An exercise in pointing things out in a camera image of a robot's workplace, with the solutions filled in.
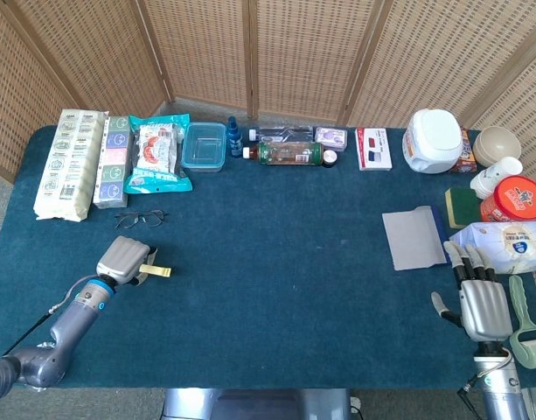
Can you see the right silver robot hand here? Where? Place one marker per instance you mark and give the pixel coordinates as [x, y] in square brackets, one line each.
[486, 310]

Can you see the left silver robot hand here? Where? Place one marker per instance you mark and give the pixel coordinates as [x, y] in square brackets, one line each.
[121, 258]

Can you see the small yellow packet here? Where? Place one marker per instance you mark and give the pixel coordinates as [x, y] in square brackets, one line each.
[156, 271]

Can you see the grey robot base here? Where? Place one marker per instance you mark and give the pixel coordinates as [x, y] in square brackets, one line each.
[250, 404]

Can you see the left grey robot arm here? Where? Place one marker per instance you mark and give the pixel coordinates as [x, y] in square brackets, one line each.
[71, 319]

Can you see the pale green lint roller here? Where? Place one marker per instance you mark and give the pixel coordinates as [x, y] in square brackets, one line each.
[530, 345]

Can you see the white wet wipes pack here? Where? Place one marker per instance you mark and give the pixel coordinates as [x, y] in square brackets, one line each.
[517, 245]

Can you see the pastel tissue packs bundle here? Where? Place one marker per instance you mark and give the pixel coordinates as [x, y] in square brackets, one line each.
[113, 166]

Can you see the grey covered blue notebook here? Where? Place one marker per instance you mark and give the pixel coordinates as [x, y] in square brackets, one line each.
[412, 240]

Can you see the cream printed long package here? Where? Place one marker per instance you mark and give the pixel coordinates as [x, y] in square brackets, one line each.
[71, 166]

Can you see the green yellow sponge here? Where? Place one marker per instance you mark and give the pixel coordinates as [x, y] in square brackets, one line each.
[462, 207]

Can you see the teal snack bag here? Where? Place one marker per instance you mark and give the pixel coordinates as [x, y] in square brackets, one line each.
[156, 153]

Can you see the orange lidded canister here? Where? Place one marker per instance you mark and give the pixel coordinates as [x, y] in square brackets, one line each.
[514, 199]

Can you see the white paper cups stack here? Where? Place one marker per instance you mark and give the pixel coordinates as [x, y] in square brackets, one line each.
[495, 175]

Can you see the clear blue plastic container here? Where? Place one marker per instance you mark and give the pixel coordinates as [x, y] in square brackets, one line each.
[204, 149]

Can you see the orange printed box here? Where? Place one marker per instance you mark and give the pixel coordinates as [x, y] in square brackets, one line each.
[466, 155]

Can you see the teal felt table cover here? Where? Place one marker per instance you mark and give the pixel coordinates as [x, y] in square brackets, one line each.
[272, 210]

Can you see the white power plug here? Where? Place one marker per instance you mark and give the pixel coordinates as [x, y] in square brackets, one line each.
[355, 404]

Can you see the blue spray bottle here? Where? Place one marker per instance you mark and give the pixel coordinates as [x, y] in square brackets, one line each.
[235, 140]

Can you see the beige bowl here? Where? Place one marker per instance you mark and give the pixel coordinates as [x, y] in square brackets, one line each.
[497, 144]

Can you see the white detergent jug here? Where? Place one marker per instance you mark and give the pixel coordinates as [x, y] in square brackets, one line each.
[431, 140]

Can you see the white box red blue print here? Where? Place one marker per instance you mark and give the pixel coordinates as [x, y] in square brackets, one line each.
[373, 149]

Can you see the green tea bottle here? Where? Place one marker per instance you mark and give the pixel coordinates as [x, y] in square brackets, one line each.
[289, 154]

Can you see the small black jar silver lid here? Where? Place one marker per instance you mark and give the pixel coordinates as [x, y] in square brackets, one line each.
[330, 158]

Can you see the small purple case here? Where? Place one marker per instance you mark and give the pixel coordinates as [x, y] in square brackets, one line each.
[331, 138]

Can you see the wicker folding screen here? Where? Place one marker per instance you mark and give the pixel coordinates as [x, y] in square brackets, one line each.
[294, 52]

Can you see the black thin frame eyeglasses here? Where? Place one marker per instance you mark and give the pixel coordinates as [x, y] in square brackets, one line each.
[119, 226]

